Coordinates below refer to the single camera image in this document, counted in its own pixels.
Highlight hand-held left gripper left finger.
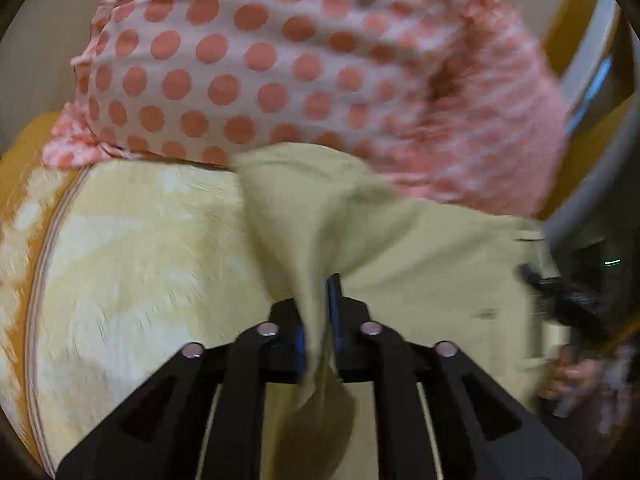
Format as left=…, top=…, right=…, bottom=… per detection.
left=55, top=299, right=309, bottom=480

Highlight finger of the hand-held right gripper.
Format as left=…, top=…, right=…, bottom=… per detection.
left=517, top=262, right=568, bottom=322

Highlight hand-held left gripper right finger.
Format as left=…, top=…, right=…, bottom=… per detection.
left=326, top=273, right=584, bottom=480

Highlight khaki pants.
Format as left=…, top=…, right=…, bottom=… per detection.
left=231, top=142, right=557, bottom=480

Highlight person's right forearm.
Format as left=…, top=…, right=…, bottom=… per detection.
left=570, top=337, right=640, bottom=436

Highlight person's right hand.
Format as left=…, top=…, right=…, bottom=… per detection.
left=541, top=344, right=603, bottom=417

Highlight yellow wooden panel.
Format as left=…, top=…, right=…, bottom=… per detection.
left=542, top=0, right=626, bottom=61

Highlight pink polka dot pillow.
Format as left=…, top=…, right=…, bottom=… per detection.
left=42, top=0, right=572, bottom=219

